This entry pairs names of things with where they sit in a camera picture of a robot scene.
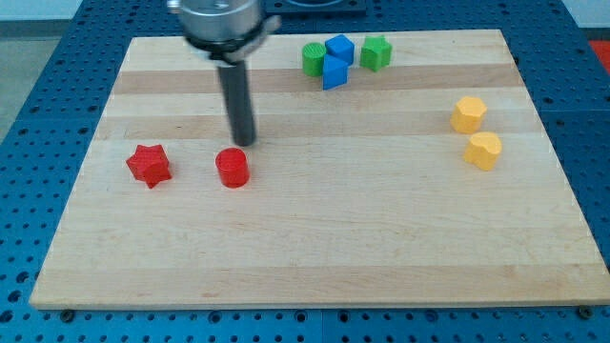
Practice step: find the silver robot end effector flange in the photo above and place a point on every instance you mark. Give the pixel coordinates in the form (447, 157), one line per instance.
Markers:
(224, 31)

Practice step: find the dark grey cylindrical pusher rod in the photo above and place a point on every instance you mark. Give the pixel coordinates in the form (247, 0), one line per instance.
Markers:
(238, 104)

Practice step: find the red star block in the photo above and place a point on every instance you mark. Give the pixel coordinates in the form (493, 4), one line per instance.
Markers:
(150, 165)

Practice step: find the green star block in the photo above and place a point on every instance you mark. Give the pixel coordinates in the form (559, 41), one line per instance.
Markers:
(375, 53)

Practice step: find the green cylinder block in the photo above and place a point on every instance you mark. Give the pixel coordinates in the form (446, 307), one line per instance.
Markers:
(313, 58)

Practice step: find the red cylinder block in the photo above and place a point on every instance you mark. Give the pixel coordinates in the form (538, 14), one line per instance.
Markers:
(233, 168)

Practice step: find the blue triangle block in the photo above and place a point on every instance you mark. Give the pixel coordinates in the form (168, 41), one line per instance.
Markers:
(334, 72)

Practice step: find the blue cube block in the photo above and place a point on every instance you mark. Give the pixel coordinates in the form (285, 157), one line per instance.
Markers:
(341, 47)

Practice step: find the wooden board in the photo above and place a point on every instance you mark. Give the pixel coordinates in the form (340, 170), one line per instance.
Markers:
(359, 197)

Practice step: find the yellow hexagon block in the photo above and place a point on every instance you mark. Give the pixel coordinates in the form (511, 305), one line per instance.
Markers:
(468, 114)

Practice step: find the yellow heart block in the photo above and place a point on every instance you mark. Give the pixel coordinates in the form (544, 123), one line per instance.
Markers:
(483, 150)

